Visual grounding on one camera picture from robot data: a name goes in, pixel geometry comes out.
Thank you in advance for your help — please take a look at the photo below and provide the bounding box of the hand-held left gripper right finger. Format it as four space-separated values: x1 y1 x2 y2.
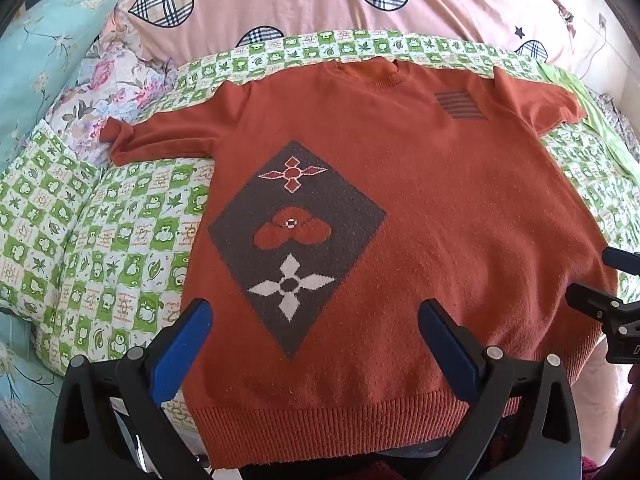
417 299 583 480

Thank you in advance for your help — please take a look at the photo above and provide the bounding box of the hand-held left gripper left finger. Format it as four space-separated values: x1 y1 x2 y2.
50 297 216 480

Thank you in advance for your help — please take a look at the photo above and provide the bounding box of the teal floral quilt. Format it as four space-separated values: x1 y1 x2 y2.
0 0 138 466

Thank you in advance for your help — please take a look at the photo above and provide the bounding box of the floral pillow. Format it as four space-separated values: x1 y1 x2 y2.
45 10 176 171

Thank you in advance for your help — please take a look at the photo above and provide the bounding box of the green checkered bed sheet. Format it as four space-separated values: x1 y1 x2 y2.
0 27 640 426

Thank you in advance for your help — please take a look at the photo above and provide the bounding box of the orange knitted sweater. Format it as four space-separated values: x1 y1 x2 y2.
100 57 619 471

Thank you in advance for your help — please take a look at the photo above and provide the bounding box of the light green cloth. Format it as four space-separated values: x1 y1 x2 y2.
540 62 640 176

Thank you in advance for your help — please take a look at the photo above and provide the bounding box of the pink quilt with plaid hearts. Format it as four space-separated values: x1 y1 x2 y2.
112 0 591 78

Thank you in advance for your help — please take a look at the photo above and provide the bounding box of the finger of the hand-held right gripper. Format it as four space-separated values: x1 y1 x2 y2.
566 282 626 325
601 246 640 276

